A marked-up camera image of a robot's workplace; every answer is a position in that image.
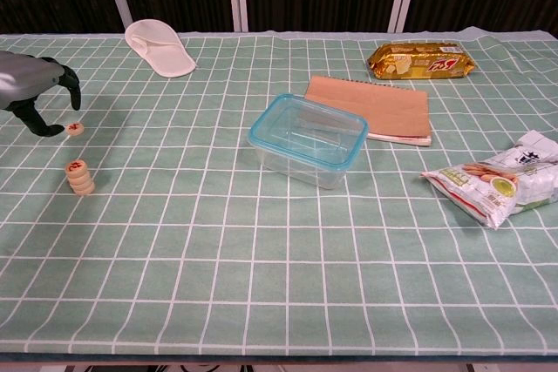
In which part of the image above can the white snack bag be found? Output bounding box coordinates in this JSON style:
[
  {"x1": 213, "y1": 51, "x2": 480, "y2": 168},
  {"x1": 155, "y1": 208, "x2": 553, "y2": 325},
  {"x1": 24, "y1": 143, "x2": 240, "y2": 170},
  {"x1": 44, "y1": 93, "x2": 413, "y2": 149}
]
[{"x1": 420, "y1": 130, "x2": 558, "y2": 231}]

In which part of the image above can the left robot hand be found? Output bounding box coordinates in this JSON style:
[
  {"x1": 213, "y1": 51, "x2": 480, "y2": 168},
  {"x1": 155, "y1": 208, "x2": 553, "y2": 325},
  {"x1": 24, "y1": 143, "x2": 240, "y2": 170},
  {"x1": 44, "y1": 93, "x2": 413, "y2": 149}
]
[{"x1": 0, "y1": 50, "x2": 83, "y2": 138}]

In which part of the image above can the brown kraft spiral notebook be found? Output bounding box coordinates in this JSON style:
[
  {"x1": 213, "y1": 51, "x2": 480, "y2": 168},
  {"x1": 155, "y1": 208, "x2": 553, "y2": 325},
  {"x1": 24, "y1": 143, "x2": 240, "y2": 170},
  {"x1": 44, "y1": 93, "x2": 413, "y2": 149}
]
[{"x1": 303, "y1": 75, "x2": 433, "y2": 147}]

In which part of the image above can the gold biscuit pack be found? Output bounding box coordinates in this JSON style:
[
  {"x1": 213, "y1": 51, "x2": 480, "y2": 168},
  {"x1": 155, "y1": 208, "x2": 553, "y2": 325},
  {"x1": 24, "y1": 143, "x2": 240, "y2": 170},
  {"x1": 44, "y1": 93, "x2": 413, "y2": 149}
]
[{"x1": 365, "y1": 40, "x2": 479, "y2": 81}]

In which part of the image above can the green grid tablecloth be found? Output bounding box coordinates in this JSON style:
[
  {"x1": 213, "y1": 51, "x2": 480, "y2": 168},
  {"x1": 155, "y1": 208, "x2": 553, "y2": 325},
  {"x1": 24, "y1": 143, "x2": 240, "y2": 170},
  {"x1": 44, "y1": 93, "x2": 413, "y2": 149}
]
[{"x1": 0, "y1": 27, "x2": 558, "y2": 358}]

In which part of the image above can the white disposable slipper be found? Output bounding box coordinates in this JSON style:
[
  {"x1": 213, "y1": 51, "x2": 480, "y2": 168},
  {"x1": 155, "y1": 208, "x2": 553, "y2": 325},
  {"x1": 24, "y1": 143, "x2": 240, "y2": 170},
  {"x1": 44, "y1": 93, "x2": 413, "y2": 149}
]
[{"x1": 124, "y1": 18, "x2": 198, "y2": 79}]

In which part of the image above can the clear container with blue rim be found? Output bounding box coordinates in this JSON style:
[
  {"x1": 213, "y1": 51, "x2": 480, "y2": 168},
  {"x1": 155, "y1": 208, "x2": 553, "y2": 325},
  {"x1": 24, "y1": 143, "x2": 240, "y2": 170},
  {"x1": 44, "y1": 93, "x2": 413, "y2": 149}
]
[{"x1": 247, "y1": 92, "x2": 370, "y2": 191}]

